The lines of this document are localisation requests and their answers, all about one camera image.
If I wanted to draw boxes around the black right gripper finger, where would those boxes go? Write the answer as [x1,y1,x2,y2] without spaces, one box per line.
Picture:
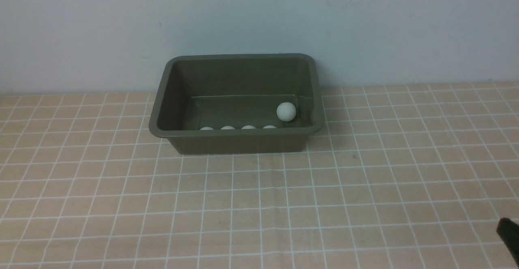
[496,218,519,263]

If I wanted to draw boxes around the olive green plastic bin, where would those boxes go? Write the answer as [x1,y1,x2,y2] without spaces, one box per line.
[148,53,325,155]

